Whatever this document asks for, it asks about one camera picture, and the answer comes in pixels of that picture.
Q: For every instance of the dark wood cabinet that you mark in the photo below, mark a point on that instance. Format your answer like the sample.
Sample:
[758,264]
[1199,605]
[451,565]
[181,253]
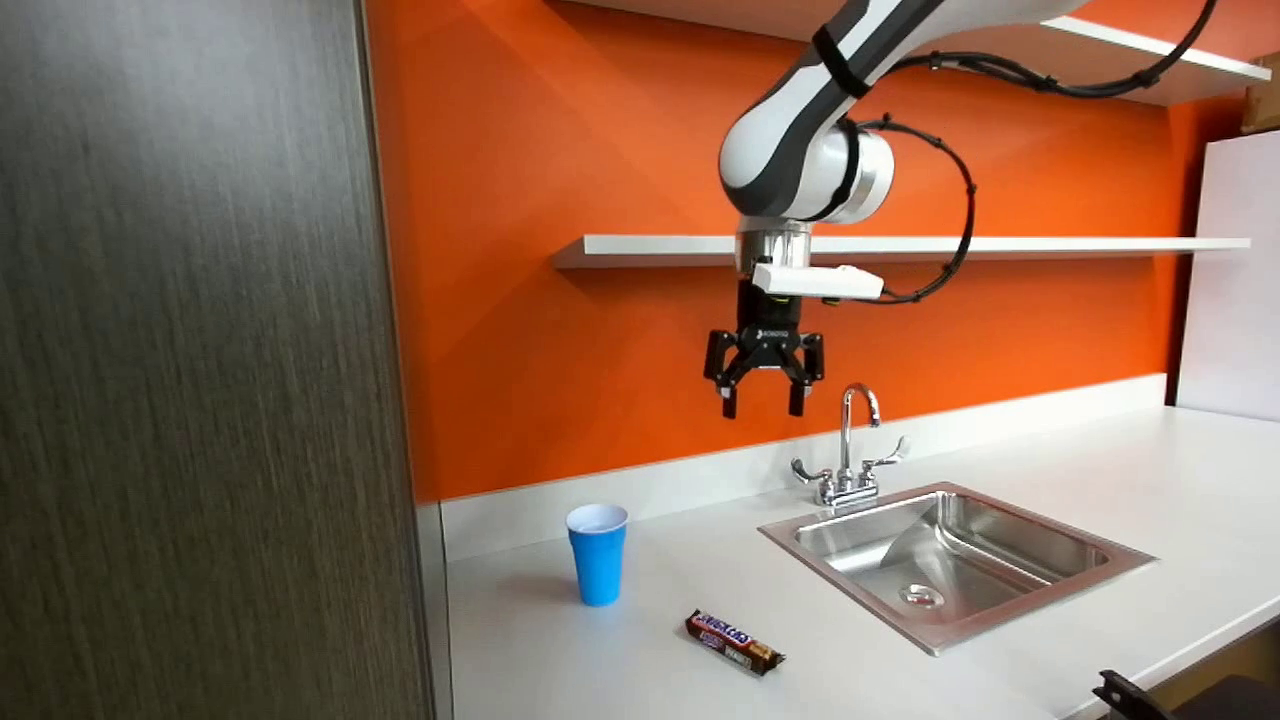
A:
[200,360]

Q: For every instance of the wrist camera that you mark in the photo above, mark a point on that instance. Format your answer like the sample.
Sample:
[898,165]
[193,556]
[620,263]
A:
[818,282]

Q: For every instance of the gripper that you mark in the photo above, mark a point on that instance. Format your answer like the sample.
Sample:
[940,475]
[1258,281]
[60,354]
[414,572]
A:
[766,318]

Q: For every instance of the white wall shelf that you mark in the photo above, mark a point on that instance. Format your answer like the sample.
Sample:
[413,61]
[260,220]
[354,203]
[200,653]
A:
[1000,245]
[1150,60]

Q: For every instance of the brown candy bar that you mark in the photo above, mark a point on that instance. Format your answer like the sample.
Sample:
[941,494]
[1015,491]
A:
[733,641]

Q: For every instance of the stainless steel sink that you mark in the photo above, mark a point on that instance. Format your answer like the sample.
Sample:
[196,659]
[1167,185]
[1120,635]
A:
[955,560]

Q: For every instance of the white refrigerator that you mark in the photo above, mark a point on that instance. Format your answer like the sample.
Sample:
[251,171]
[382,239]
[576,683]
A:
[1232,280]

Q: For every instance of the blue plastic cup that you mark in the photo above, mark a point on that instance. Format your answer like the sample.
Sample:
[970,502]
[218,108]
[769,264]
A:
[597,553]

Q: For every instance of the chrome tap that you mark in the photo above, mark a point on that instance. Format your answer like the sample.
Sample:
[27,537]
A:
[848,450]

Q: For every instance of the black chair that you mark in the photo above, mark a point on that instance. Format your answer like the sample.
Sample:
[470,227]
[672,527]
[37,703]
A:
[1180,697]

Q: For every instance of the cardboard box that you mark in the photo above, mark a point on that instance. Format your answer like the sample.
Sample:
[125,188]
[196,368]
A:
[1262,105]

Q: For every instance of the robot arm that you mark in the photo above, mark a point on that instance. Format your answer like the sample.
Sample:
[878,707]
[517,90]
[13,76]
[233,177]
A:
[800,130]

